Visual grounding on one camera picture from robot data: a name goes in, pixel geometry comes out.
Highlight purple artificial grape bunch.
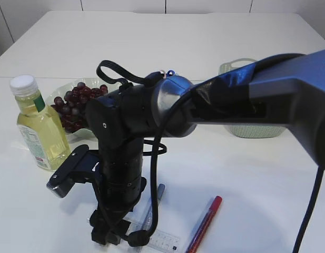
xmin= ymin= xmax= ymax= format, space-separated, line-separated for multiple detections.
xmin=50 ymin=81 xmax=109 ymax=133

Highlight green woven plastic basket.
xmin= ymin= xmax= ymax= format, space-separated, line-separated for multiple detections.
xmin=219 ymin=58 xmax=285 ymax=139

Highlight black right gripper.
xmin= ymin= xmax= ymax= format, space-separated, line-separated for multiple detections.
xmin=89 ymin=200 xmax=141 ymax=245

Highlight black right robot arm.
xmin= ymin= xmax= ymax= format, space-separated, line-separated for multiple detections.
xmin=86 ymin=50 xmax=325 ymax=251

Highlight red glitter pen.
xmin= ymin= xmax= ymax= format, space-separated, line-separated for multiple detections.
xmin=185 ymin=196 xmax=222 ymax=253

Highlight blue capped safety scissors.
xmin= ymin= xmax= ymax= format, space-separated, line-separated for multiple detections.
xmin=166 ymin=70 xmax=175 ymax=77

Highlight yellow tea drink bottle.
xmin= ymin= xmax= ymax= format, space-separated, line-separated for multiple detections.
xmin=10 ymin=75 xmax=71 ymax=171

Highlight silver glitter pen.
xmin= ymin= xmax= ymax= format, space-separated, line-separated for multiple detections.
xmin=141 ymin=183 xmax=165 ymax=230

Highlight clear plastic ruler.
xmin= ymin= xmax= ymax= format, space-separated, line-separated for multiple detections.
xmin=125 ymin=218 xmax=180 ymax=252

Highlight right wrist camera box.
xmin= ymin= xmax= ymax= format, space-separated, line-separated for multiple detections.
xmin=46 ymin=144 xmax=102 ymax=198

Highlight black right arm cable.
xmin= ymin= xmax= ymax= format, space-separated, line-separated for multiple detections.
xmin=92 ymin=54 xmax=325 ymax=253

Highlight green wavy plastic plate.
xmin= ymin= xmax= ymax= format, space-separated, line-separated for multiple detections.
xmin=45 ymin=77 xmax=106 ymax=142

